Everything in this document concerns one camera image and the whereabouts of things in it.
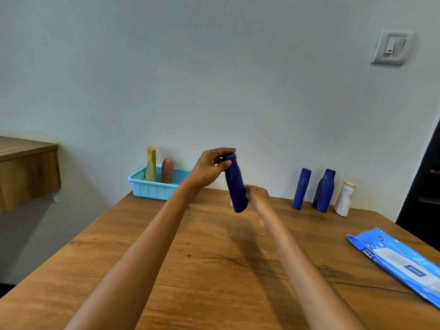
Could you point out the person's right hand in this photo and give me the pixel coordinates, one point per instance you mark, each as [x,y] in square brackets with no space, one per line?
[259,197]

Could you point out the person's left hand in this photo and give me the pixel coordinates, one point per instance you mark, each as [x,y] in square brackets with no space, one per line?
[208,170]

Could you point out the slim dark blue bottle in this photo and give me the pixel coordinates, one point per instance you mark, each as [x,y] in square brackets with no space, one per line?
[301,190]
[236,189]

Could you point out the pink bottle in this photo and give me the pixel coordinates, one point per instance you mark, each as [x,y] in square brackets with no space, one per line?
[167,171]

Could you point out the light blue plastic basket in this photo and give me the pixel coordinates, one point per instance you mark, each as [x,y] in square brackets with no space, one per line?
[154,189]

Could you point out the beige bottle with white cap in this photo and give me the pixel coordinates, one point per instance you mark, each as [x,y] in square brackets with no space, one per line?
[151,173]

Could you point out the yellow bottle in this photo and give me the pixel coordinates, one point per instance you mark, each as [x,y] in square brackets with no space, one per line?
[151,152]

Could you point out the wide dark blue bottle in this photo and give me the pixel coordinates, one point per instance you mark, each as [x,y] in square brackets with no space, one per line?
[324,192]

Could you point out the blue wet wipes pack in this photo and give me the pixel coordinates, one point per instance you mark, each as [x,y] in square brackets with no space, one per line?
[374,245]

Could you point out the person's right forearm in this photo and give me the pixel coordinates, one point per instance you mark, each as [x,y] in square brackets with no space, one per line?
[309,271]

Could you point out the person's left forearm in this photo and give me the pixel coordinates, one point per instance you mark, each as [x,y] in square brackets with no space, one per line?
[134,261]

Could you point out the wooden table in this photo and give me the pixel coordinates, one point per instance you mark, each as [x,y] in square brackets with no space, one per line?
[223,268]

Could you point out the black door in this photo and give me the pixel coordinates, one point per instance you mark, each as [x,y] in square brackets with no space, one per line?
[421,195]

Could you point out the wooden side desk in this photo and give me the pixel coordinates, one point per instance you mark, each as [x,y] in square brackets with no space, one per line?
[27,170]

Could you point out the grey wall light switch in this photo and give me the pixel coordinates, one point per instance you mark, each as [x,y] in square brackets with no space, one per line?
[392,47]

